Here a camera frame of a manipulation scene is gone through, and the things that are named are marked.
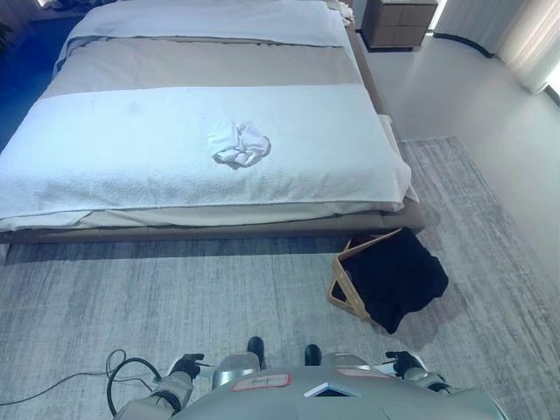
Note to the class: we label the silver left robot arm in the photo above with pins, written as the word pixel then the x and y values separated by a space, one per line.
pixel 168 387

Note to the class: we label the dark curved floor strip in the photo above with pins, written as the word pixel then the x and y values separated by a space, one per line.
pixel 470 47

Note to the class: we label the light sheer curtain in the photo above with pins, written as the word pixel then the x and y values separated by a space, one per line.
pixel 531 39

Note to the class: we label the brown wooden nightstand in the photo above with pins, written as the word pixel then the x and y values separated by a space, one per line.
pixel 398 22

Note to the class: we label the grey striped rug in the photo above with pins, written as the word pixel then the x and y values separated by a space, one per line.
pixel 131 306

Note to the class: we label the wooden laundry basket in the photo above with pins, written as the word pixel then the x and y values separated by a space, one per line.
pixel 339 269

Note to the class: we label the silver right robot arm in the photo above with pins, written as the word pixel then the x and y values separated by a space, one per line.
pixel 426 378

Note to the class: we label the cream crumpled cloth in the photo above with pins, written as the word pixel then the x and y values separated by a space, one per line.
pixel 343 9

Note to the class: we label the black cloth in basket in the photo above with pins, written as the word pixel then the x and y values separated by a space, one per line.
pixel 398 275

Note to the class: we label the beige duvet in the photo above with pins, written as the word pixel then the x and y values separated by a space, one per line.
pixel 197 65

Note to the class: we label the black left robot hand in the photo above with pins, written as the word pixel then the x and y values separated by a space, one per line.
pixel 189 364

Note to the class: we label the silver right robot leg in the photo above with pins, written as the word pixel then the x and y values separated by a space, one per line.
pixel 345 361

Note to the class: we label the bed with white blanket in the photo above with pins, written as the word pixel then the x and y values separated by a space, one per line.
pixel 394 225

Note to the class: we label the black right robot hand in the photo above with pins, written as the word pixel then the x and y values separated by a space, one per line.
pixel 401 361

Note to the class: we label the white garment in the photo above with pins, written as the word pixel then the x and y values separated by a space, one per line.
pixel 238 142

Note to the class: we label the silver robot leg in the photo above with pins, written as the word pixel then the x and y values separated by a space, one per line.
pixel 345 361
pixel 238 365

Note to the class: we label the white folded top sheet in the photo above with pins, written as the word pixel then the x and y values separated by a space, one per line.
pixel 210 19

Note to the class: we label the silver robot torso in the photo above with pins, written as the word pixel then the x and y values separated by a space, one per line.
pixel 332 407

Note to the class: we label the silver left robot leg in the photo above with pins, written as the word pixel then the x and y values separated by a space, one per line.
pixel 238 365

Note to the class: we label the white terry bed throw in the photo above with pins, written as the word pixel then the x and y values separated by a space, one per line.
pixel 131 149

